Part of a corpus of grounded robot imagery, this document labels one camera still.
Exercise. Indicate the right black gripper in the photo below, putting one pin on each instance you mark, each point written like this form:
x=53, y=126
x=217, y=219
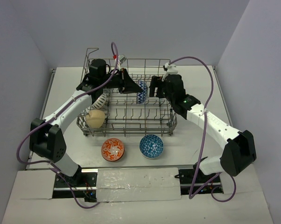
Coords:
x=156, y=82

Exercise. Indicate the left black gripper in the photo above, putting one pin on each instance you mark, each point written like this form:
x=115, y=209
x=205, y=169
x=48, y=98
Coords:
x=123, y=81

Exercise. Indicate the red patterned bowl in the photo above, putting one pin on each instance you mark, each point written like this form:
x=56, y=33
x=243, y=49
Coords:
x=142, y=96

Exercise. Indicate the yellow bowl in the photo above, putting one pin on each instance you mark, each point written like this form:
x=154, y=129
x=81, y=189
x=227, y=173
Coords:
x=95, y=118

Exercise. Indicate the orange floral bowl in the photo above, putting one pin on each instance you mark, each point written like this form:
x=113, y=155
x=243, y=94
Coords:
x=112, y=149

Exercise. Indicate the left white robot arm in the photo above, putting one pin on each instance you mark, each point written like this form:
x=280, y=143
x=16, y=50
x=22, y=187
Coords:
x=46, y=136

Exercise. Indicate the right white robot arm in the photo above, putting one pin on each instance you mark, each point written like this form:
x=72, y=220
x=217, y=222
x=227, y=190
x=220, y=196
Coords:
x=238, y=147

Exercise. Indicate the blue patterned bowl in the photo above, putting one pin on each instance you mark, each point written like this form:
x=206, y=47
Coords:
x=151, y=146

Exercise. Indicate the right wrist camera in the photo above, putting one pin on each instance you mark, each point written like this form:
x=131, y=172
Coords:
x=170, y=69

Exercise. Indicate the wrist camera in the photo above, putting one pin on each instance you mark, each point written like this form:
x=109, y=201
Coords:
x=170, y=69
x=121, y=58

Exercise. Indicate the grey wire dish rack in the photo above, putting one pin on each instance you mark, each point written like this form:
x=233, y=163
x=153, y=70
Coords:
x=124, y=116

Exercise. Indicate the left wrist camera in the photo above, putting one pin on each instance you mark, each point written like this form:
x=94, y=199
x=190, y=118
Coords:
x=121, y=58

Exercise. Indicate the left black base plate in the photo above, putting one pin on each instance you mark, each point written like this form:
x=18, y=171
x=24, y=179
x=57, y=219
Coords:
x=83, y=188

